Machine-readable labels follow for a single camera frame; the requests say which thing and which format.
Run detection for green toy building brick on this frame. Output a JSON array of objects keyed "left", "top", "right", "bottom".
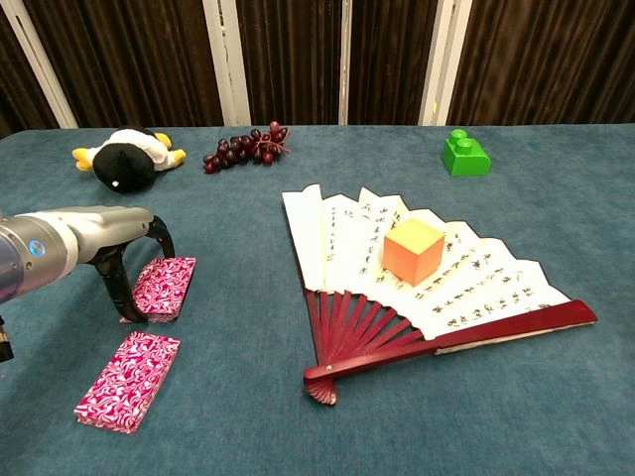
[{"left": 440, "top": 128, "right": 492, "bottom": 178}]

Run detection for white wide frame post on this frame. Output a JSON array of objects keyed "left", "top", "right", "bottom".
[{"left": 201, "top": 0, "right": 253, "bottom": 127}]

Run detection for grey black left robot hand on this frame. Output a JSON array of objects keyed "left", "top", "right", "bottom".
[{"left": 73, "top": 205, "right": 177, "bottom": 325}]

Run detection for pink patterned card box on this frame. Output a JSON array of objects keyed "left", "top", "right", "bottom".
[{"left": 120, "top": 256, "right": 197, "bottom": 324}]

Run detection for paper folding fan red ribs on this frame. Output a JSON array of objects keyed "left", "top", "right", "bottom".
[{"left": 281, "top": 183, "right": 599, "bottom": 407}]

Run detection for white frame post yellow mark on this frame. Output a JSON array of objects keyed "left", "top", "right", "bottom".
[{"left": 418, "top": 0, "right": 473, "bottom": 127}]

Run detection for teal velvet table cloth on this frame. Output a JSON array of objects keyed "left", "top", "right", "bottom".
[{"left": 0, "top": 123, "right": 635, "bottom": 476}]

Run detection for white slanted frame post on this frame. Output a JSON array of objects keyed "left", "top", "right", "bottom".
[{"left": 0, "top": 0, "right": 79, "bottom": 130}]

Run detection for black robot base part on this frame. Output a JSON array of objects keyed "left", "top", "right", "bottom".
[{"left": 0, "top": 314, "right": 15, "bottom": 364}]

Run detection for black white penguin plush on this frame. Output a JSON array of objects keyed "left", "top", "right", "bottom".
[{"left": 71, "top": 127, "right": 188, "bottom": 195}]

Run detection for pink patterned box lid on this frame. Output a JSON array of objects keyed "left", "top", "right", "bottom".
[{"left": 73, "top": 330, "right": 182, "bottom": 435}]

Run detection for dark brown curtain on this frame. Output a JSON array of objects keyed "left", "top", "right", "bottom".
[{"left": 0, "top": 0, "right": 635, "bottom": 140}]

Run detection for dark red grape bunch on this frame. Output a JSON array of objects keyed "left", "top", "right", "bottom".
[{"left": 202, "top": 120, "right": 292, "bottom": 176}]

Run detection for white thin frame post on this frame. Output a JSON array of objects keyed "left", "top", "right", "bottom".
[{"left": 338, "top": 0, "right": 355, "bottom": 126}]

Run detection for orange yellow cube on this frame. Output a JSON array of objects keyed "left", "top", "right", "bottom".
[{"left": 382, "top": 217, "right": 446, "bottom": 288}]

